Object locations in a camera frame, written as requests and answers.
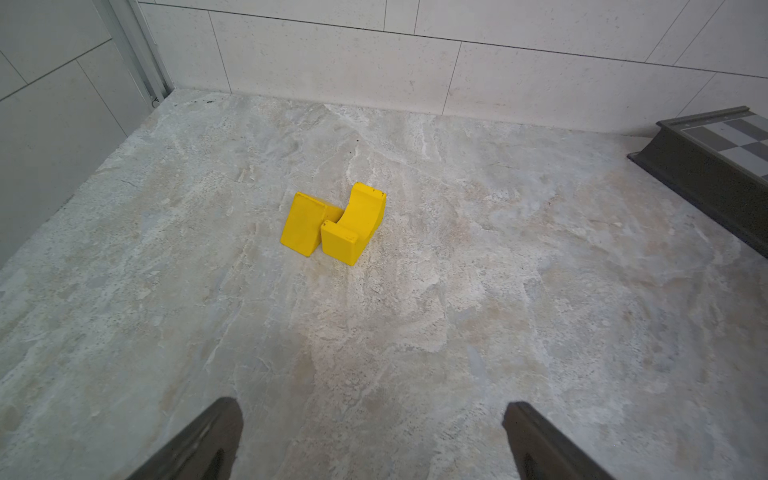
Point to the yellow plastic block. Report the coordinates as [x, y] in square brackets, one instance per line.
[342, 233]

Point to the black grey chessboard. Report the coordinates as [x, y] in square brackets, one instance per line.
[717, 161]

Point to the aluminium corner profile left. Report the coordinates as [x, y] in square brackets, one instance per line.
[131, 34]

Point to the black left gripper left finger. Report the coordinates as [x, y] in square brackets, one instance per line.
[205, 449]

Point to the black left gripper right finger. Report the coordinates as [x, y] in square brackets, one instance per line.
[541, 451]

